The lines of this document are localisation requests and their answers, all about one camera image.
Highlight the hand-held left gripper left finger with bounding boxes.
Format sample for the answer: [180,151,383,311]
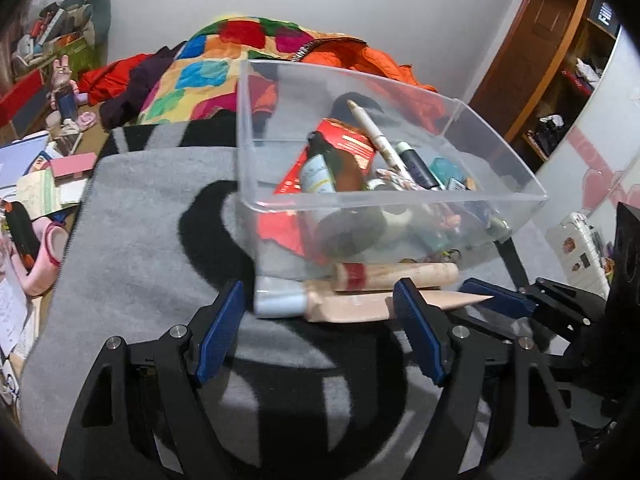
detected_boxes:
[57,280,246,480]

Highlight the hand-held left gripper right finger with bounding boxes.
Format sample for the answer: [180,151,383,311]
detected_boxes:
[392,277,584,480]

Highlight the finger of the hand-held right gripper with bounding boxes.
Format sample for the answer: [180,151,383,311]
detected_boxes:
[492,237,609,312]
[459,279,594,334]

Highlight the beige tube with red band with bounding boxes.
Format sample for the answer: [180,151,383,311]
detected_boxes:
[334,261,460,293]

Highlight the beige tube silver cap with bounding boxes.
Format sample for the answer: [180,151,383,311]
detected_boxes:
[254,277,495,324]

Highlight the clear plastic box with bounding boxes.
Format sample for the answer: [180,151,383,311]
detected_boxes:
[235,59,549,282]

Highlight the red foil packet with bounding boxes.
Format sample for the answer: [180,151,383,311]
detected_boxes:
[257,117,379,257]

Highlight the pale green cosmetic tube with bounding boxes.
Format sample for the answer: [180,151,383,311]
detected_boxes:
[346,99,409,182]

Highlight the white suitcase with stickers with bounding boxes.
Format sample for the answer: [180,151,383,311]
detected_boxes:
[545,212,609,287]

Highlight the grey and black blanket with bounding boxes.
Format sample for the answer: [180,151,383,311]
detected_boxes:
[20,105,566,480]

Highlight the white wardrobe door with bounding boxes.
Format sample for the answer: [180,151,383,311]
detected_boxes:
[530,25,640,242]

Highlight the teal round container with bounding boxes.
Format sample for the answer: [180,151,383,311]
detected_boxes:
[429,156,467,187]

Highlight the floral patterned pouch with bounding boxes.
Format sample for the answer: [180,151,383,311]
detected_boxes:
[375,167,427,192]

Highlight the dark blue tube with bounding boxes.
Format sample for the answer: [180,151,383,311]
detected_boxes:
[396,141,434,190]

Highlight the white label tube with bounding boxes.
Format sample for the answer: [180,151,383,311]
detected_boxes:
[299,154,337,195]

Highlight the dark brown bottle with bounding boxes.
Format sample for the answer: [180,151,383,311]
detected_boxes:
[306,131,386,261]

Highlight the pink shoe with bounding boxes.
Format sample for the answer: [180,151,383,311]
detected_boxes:
[20,217,71,296]

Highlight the wooden shelf unit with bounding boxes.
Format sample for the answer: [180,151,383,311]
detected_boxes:
[520,0,622,162]

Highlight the black and orange tool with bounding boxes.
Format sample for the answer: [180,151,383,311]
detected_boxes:
[2,201,42,274]

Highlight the pink flat box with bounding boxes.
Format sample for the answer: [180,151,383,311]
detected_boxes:
[50,152,97,181]

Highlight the pale green paper sheets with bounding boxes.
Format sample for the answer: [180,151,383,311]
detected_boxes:
[15,170,89,212]

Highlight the wooden door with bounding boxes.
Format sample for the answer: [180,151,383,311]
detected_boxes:
[470,0,587,147]

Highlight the dark purple garment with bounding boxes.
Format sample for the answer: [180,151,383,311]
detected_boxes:
[100,45,189,129]

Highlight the colourful patchwork blanket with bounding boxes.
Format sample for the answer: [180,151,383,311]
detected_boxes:
[137,16,362,127]

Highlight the orange padded jacket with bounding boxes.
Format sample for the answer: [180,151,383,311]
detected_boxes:
[250,35,447,134]

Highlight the blue and white booklet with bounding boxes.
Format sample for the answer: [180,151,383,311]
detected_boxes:
[0,137,52,192]

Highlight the red garment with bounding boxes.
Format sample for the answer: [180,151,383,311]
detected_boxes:
[80,53,157,107]

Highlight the dark grey flat box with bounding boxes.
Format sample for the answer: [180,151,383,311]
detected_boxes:
[10,92,57,137]

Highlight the pink bunny toy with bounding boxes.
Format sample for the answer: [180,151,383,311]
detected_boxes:
[47,55,96,134]

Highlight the red flat box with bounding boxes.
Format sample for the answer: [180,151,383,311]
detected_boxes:
[0,67,59,126]

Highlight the green storage box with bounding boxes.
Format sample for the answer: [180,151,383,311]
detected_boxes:
[12,30,102,79]

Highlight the grey-green neck pillow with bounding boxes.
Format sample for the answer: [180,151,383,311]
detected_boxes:
[50,0,112,56]

